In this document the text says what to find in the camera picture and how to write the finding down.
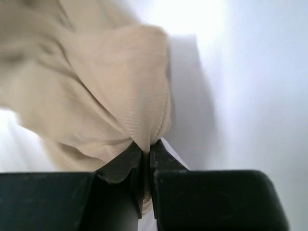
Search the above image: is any beige t shirt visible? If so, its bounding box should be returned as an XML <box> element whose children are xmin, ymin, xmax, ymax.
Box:
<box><xmin>0</xmin><ymin>0</ymin><xmax>173</xmax><ymax>217</ymax></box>

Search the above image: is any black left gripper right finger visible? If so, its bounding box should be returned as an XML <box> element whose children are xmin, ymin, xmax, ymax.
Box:
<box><xmin>149</xmin><ymin>141</ymin><xmax>289</xmax><ymax>231</ymax></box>

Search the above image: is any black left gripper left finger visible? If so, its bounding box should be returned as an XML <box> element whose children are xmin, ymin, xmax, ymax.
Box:
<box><xmin>0</xmin><ymin>143</ymin><xmax>142</xmax><ymax>231</ymax></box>

